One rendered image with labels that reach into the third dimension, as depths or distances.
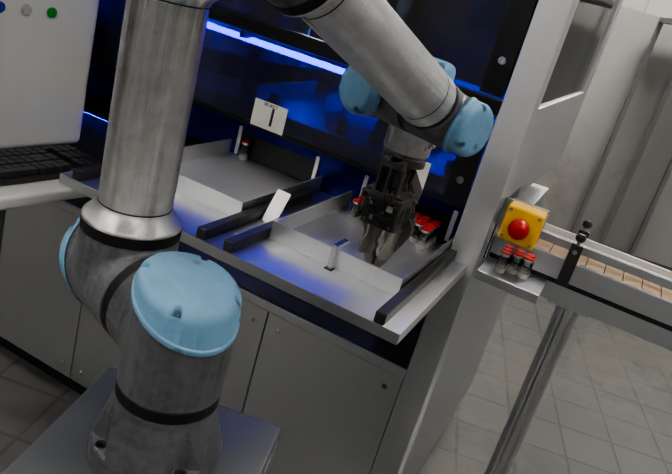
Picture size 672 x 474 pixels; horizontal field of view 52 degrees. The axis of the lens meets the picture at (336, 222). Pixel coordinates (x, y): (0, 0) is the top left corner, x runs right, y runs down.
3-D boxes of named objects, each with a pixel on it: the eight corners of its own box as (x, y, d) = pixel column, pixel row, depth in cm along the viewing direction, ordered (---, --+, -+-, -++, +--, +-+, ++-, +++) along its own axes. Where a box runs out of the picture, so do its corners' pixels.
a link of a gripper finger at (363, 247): (344, 269, 114) (359, 219, 111) (358, 260, 120) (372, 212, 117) (360, 277, 113) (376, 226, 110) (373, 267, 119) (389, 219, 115)
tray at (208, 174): (228, 152, 167) (231, 138, 166) (319, 190, 159) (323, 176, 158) (132, 171, 137) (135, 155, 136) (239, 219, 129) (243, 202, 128)
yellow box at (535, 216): (503, 229, 141) (516, 197, 139) (537, 243, 139) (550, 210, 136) (495, 237, 134) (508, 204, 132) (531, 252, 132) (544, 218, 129)
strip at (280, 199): (271, 216, 135) (278, 188, 133) (284, 221, 134) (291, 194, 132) (232, 232, 123) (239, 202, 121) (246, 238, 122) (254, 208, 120)
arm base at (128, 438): (190, 518, 72) (208, 443, 69) (59, 469, 74) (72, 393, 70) (236, 434, 87) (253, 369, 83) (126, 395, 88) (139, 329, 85)
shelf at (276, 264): (209, 152, 170) (211, 145, 169) (474, 263, 147) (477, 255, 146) (58, 182, 127) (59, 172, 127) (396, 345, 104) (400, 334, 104)
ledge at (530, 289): (489, 260, 151) (492, 252, 151) (546, 284, 147) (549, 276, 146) (473, 278, 139) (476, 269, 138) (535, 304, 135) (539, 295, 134)
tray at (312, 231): (347, 204, 154) (351, 190, 153) (453, 249, 146) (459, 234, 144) (269, 238, 124) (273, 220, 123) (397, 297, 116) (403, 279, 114)
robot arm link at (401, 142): (399, 118, 112) (445, 135, 109) (391, 145, 114) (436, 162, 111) (382, 122, 106) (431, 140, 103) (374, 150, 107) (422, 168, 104)
